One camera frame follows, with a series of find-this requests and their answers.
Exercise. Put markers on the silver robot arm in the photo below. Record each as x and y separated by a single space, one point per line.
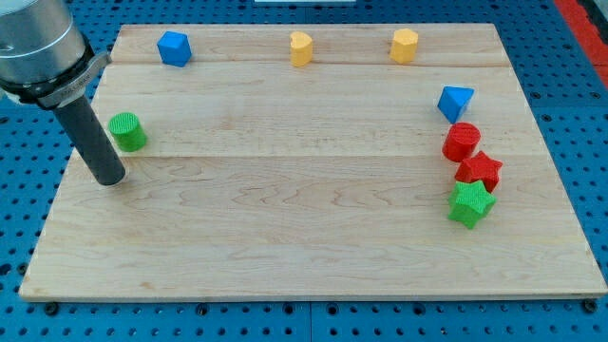
45 59

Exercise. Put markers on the green star block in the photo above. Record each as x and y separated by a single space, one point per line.
469 202

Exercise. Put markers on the red star block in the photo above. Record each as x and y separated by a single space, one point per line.
480 168

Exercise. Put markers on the wooden board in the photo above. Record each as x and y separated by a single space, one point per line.
261 181

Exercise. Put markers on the yellow heart block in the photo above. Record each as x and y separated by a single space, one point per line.
301 48

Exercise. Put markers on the yellow hexagon block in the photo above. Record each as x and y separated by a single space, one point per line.
404 45

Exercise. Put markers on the red cylinder block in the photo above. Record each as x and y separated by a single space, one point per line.
461 141

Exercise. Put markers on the blue triangle block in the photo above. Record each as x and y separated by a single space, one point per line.
454 101

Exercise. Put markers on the blue cube block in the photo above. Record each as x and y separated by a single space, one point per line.
174 49

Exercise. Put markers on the green cylinder block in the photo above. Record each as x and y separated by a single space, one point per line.
127 131

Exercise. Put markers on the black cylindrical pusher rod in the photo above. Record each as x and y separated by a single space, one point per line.
83 128

